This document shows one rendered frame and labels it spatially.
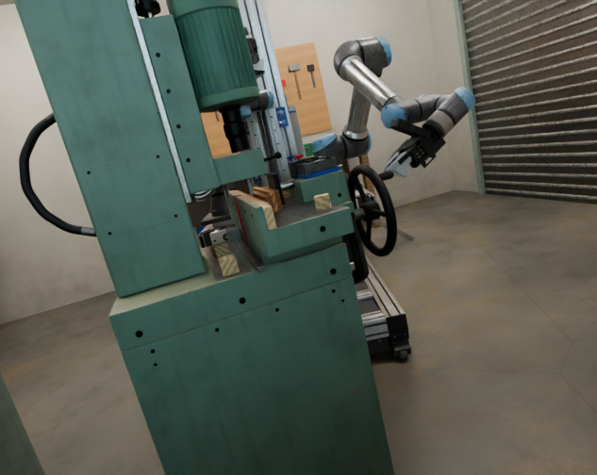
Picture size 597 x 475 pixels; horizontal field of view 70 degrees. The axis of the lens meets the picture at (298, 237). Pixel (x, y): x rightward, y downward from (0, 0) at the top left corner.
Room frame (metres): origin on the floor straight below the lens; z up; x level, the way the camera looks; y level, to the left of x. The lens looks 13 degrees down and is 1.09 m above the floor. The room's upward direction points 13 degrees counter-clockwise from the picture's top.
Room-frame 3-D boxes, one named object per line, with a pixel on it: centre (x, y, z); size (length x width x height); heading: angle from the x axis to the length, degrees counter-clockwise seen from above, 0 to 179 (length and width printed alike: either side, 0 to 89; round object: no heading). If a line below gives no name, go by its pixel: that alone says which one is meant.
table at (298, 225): (1.24, -0.01, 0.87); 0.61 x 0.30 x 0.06; 13
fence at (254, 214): (1.20, 0.14, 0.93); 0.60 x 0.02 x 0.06; 13
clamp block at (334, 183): (1.26, -0.09, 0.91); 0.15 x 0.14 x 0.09; 13
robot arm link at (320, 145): (1.94, -0.22, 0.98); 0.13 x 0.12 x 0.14; 109
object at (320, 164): (1.26, -0.09, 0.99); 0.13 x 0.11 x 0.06; 13
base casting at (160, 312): (1.18, 0.22, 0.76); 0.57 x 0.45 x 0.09; 103
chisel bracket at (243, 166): (1.20, 0.12, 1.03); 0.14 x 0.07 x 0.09; 103
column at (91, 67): (1.13, 0.38, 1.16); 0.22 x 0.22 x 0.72; 13
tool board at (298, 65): (4.55, 0.33, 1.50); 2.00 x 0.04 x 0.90; 104
